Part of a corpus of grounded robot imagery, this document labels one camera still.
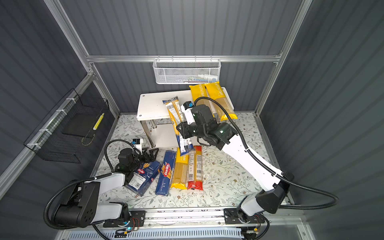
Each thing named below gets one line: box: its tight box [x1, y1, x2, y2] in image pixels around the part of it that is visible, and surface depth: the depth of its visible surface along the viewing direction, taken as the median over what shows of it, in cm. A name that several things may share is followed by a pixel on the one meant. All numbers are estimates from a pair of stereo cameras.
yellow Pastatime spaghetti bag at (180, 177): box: [170, 147, 189, 190], surface depth 88 cm
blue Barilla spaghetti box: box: [155, 150, 177, 197], surface depth 86 cm
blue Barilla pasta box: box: [125, 160, 161, 197], surface depth 83 cm
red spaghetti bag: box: [187, 145, 203, 191], surface depth 88 cm
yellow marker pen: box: [92, 112, 105, 131], surface depth 80 cm
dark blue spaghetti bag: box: [162, 96, 195, 156], surface depth 67 cm
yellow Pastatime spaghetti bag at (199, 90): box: [189, 84, 217, 117], surface depth 85 cm
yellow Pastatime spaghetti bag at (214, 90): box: [204, 81, 238, 122], surface depth 82 cm
